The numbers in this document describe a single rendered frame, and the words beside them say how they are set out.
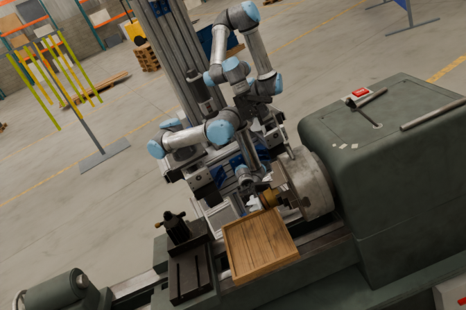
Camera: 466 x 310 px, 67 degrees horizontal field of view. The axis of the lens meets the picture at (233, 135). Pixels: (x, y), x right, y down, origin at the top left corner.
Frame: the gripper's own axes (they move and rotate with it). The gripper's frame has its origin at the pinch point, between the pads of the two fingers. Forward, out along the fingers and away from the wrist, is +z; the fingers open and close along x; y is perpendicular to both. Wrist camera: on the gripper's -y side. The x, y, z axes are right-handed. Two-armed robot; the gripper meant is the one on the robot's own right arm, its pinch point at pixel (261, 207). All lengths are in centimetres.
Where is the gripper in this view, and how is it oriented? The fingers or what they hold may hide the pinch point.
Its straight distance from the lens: 155.7
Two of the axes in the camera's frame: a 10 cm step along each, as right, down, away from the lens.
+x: -3.7, -8.2, -4.3
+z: 1.7, 4.0, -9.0
